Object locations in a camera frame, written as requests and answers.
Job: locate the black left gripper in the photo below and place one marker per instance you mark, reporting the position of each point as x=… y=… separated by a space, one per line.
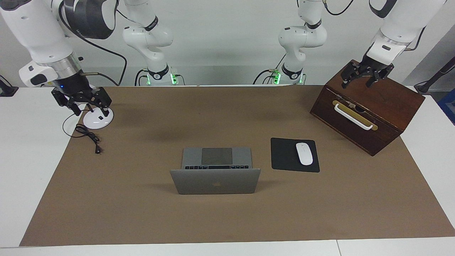
x=375 y=62

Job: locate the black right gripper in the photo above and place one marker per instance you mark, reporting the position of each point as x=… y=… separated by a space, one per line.
x=73 y=85

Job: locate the grey apple laptop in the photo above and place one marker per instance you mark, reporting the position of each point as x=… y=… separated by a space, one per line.
x=213 y=181

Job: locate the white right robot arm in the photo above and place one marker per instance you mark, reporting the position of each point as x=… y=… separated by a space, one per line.
x=39 y=32

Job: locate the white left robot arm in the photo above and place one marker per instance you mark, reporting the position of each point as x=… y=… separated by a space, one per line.
x=405 y=21

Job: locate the dark brown wooden box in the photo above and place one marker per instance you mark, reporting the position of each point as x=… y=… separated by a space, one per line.
x=384 y=103

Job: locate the black tripod leg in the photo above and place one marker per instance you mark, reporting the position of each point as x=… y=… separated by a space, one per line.
x=435 y=74

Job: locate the black stand foot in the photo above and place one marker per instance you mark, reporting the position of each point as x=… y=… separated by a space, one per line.
x=7 y=89

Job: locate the blue crate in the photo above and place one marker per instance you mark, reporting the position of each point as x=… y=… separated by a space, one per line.
x=448 y=106

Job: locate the white computer mouse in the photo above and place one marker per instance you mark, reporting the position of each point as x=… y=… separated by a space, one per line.
x=304 y=154

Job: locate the black mouse pad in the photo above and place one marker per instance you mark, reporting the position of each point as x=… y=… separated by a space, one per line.
x=284 y=156

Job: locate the brown table mat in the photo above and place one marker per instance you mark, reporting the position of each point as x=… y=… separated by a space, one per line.
x=142 y=213

